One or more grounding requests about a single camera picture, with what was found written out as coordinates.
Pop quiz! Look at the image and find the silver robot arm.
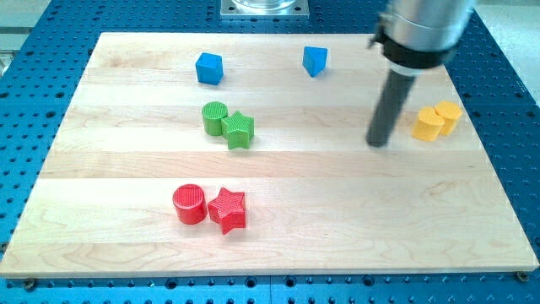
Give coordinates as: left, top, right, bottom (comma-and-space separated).
370, 0, 476, 77

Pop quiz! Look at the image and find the wooden board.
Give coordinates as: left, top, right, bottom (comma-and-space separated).
1, 33, 538, 278

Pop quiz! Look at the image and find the blue triangle block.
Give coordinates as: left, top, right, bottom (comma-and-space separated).
302, 46, 328, 77

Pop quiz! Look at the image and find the left board stop screw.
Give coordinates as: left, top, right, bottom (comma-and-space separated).
22, 278, 35, 290

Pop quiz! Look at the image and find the board stop screw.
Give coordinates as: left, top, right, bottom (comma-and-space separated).
516, 272, 529, 282
22, 278, 35, 290

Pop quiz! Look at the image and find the right board stop screw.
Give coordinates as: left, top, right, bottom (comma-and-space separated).
516, 272, 529, 282

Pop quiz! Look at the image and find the green star block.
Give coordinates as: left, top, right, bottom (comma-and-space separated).
221, 111, 255, 149

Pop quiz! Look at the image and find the green cylinder block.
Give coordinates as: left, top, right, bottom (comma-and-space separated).
202, 101, 228, 136

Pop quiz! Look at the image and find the red star block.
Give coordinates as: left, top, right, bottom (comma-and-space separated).
208, 187, 246, 235

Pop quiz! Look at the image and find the red cylinder block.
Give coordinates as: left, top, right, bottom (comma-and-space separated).
172, 184, 208, 225

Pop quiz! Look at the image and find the blue cube block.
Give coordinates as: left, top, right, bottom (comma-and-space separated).
195, 52, 224, 85

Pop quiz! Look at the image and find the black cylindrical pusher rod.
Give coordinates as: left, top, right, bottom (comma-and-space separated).
366, 70, 416, 148

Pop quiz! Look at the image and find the yellow heart block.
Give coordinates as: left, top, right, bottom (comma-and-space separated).
412, 106, 445, 142

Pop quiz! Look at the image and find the yellow hexagon block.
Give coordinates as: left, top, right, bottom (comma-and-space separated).
435, 100, 462, 135

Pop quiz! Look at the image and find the blue perforated table plate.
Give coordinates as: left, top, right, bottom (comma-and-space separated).
1, 1, 539, 303

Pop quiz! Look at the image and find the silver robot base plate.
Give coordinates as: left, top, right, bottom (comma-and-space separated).
219, 0, 310, 19

